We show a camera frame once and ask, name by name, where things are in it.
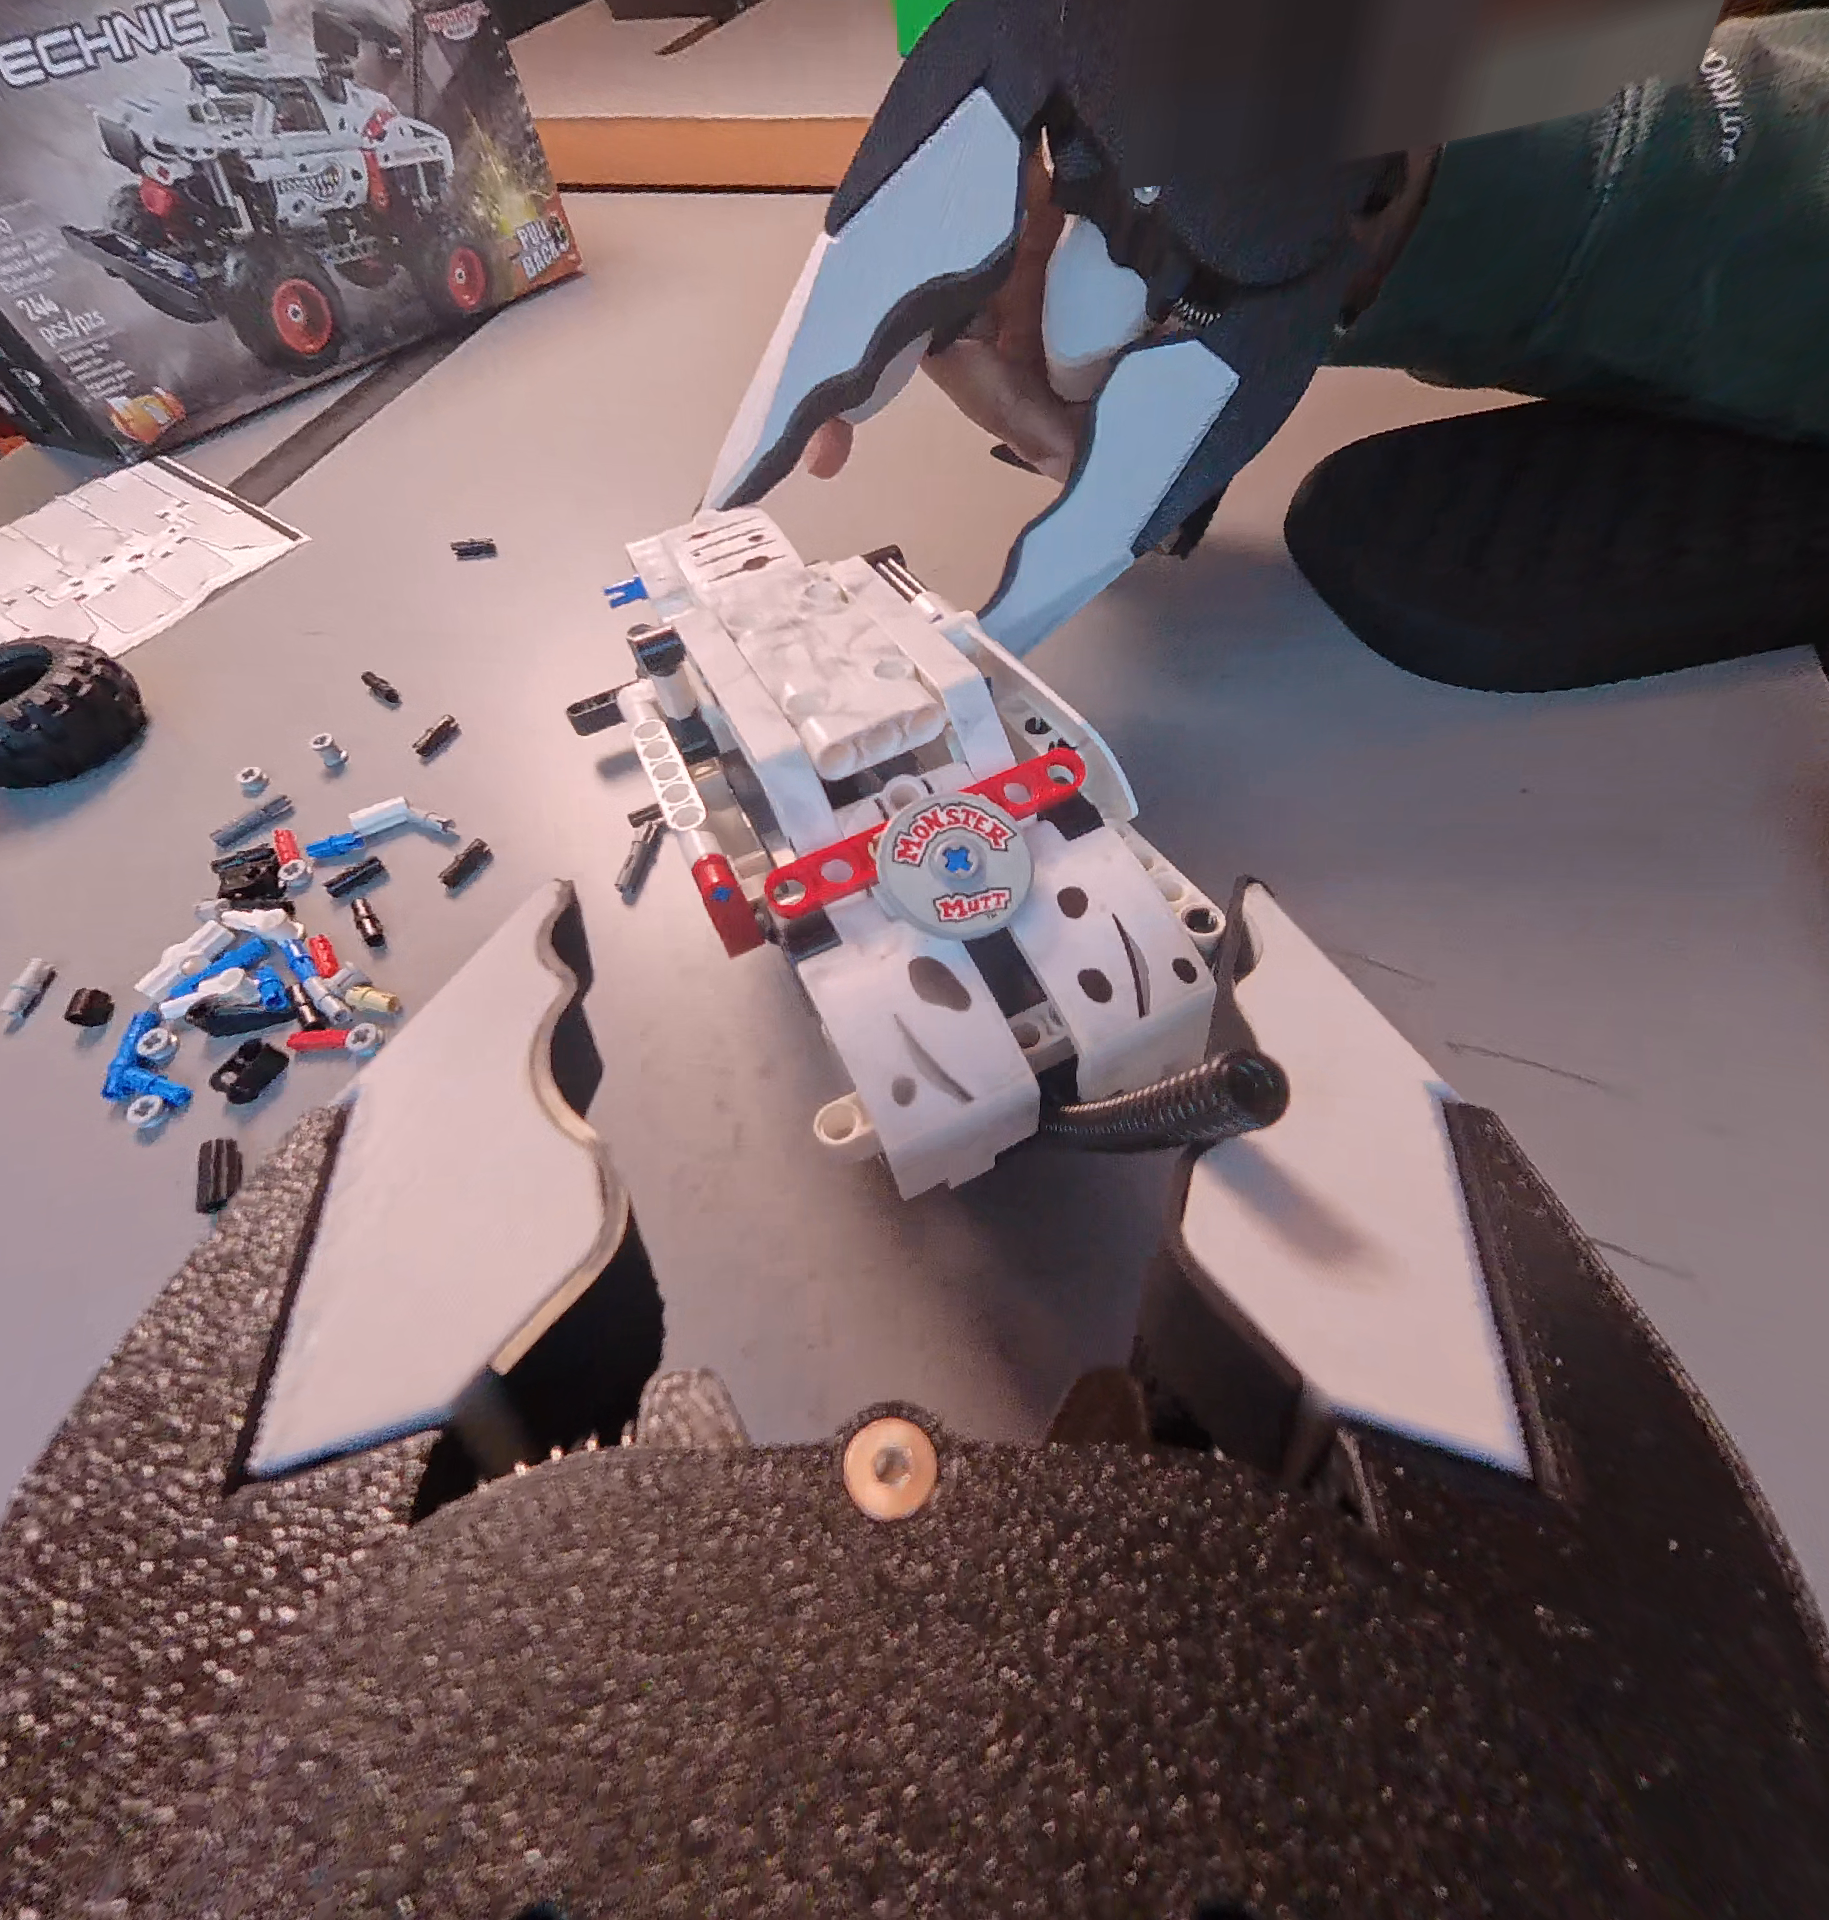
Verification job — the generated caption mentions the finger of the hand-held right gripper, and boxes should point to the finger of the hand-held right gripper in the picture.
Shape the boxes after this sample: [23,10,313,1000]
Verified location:
[980,224,1341,654]
[700,85,1026,516]

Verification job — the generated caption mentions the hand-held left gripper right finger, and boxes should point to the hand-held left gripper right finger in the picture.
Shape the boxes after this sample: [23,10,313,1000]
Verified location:
[1141,877,1539,1485]

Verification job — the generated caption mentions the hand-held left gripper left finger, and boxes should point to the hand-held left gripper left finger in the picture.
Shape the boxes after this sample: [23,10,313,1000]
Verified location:
[241,877,631,1485]

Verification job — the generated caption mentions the white brick-built truck model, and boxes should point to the white brick-built truck model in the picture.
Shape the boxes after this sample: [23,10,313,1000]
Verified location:
[571,506,1293,1203]

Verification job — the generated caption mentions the person's right forearm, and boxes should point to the person's right forearm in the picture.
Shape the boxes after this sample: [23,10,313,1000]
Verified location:
[1335,16,1829,451]

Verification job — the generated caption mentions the grey desk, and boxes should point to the grey desk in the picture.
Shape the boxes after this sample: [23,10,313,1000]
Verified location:
[0,181,1829,1862]

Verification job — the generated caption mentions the person's right hand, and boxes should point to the person's right hand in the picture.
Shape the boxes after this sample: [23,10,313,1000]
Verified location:
[804,217,1127,481]

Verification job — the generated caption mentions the wood-edged grey table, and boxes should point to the wood-edged grey table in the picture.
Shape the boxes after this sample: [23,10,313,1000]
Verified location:
[509,0,918,185]

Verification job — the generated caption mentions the loose small building parts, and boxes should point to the loose small building parts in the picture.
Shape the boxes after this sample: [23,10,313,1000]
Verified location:
[0,535,503,1218]

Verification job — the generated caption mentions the black chair armrest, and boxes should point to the black chair armrest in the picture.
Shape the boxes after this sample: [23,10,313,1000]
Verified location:
[1284,399,1829,701]

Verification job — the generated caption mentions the toy truck set box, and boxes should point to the toy truck set box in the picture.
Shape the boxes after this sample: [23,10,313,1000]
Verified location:
[0,0,587,457]

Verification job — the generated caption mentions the black knobby toy tyre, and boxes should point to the black knobby toy tyre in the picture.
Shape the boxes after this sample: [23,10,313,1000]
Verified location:
[0,637,147,792]

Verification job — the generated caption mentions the white sticker sheet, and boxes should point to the white sticker sheet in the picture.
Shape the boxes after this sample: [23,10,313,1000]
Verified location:
[0,457,310,661]

